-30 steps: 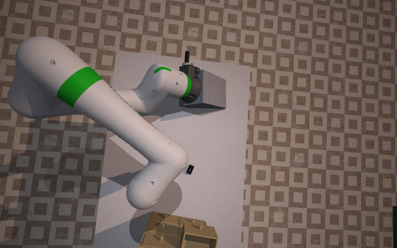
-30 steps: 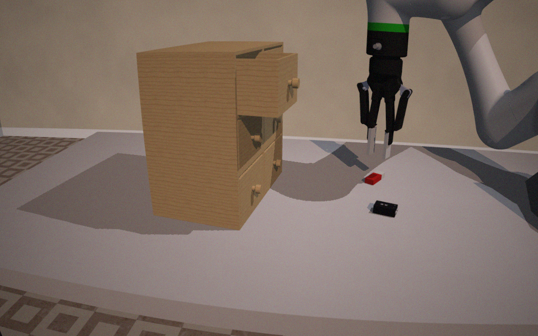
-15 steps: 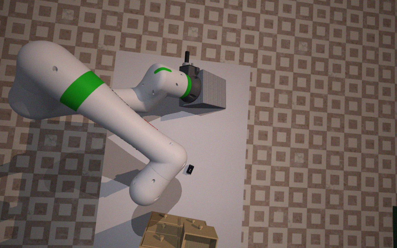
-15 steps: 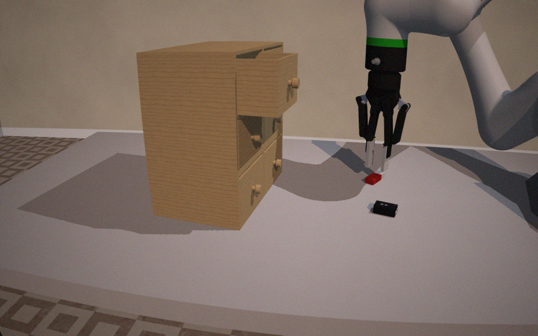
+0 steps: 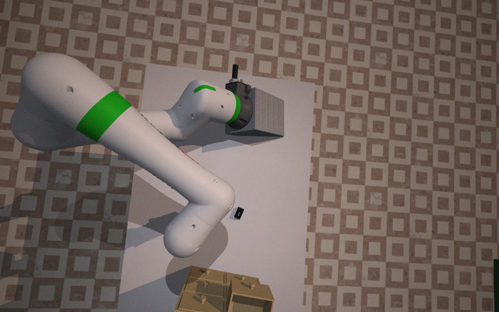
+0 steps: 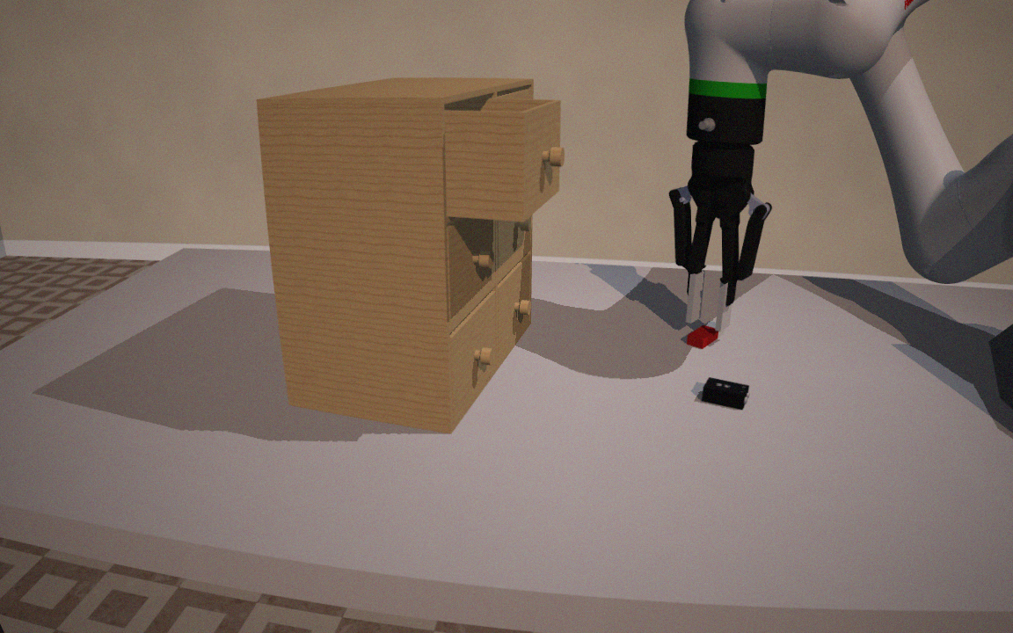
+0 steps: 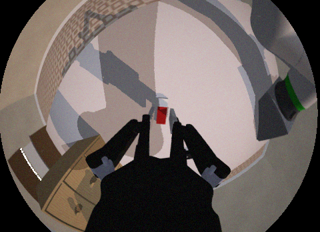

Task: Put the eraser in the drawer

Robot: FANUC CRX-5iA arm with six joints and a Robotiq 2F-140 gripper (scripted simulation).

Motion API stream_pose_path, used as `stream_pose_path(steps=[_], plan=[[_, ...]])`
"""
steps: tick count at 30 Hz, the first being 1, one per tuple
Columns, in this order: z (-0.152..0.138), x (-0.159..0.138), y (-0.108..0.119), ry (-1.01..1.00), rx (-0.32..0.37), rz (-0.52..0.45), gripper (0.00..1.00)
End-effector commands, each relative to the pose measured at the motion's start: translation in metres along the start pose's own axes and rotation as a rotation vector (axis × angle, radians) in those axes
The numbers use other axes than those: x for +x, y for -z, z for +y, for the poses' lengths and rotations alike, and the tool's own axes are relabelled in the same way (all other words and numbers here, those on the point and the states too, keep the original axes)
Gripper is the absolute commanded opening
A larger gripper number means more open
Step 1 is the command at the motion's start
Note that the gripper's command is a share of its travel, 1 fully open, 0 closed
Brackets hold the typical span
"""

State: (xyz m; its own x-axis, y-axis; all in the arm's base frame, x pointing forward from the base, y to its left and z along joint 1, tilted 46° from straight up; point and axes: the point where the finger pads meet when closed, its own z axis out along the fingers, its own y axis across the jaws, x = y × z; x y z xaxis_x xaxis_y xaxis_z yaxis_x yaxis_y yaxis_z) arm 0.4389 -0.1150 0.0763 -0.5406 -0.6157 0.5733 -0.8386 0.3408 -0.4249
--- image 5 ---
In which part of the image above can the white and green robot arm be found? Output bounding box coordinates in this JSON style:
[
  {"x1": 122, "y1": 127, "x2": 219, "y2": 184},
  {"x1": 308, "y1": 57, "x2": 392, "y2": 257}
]
[{"x1": 10, "y1": 53, "x2": 253, "y2": 258}]

